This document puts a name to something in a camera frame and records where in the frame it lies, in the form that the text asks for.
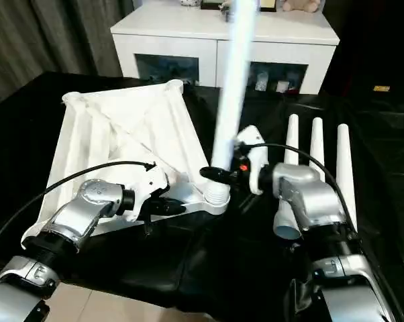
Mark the white plastic table leg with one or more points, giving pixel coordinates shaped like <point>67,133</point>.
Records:
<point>292,141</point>
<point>232,84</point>
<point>317,144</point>
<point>344,161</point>

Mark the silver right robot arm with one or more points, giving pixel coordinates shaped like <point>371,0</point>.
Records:
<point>306,198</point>

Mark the spotted white ornament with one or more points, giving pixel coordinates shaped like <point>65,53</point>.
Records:
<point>188,2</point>

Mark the grey curtain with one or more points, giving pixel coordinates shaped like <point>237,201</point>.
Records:
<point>37,40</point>

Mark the small yellow tag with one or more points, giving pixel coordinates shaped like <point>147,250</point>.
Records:
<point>382,88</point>

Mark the brown teddy bear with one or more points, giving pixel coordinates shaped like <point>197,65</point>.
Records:
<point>301,5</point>

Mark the row of picture frames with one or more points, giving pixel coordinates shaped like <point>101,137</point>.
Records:
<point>269,4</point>

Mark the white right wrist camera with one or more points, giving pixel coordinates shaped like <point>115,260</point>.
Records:
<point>252,137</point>

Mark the white mug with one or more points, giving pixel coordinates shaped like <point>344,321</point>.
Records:
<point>261,82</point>

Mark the white plastic table top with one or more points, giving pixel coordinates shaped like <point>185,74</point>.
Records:
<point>121,134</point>

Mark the white low cabinet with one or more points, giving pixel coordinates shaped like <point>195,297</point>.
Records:
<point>195,30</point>

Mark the black tangled bundle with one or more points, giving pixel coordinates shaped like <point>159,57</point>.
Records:
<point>226,8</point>

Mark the black mat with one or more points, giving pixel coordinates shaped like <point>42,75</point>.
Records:
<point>222,261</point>

